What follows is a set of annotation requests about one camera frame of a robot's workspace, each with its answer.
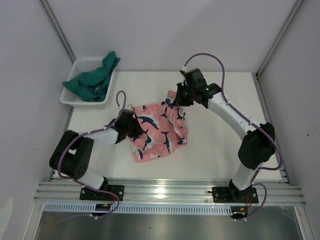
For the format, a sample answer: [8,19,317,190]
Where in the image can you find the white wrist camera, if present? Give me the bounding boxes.
[179,65,189,75]
[123,104,135,113]

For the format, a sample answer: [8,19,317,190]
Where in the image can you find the white perforated cable tray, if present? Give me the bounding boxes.
[43,202,233,216]

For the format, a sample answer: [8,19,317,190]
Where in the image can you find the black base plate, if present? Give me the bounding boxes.
[208,186,259,204]
[79,185,125,201]

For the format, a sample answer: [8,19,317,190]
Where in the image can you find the right aluminium frame post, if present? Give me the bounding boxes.
[255,0,307,80]

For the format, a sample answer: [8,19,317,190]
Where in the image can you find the green shorts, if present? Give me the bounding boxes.
[62,51,121,102]

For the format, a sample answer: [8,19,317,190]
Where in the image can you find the aluminium mounting rail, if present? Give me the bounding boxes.
[33,178,306,207]

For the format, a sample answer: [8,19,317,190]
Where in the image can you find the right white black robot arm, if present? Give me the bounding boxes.
[173,67,276,202]

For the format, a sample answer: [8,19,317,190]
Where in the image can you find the white plastic basket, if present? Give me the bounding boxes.
[59,56,116,110]

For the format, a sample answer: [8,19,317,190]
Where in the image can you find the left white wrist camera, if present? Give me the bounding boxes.
[123,104,135,113]

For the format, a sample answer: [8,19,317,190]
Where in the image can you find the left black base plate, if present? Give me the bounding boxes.
[79,185,125,201]

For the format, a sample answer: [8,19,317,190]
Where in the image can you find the pink shark print shorts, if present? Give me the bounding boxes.
[131,90,189,163]

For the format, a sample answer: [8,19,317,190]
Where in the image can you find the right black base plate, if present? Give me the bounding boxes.
[208,186,259,204]

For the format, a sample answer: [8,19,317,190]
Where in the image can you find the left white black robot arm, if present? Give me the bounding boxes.
[49,110,144,200]

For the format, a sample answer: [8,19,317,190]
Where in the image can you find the aluminium frame post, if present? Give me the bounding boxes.
[255,0,307,80]
[38,0,77,63]

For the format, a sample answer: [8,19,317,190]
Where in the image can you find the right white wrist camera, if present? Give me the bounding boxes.
[179,65,189,75]

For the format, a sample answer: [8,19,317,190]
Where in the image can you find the left aluminium frame post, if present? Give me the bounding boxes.
[38,0,77,63]

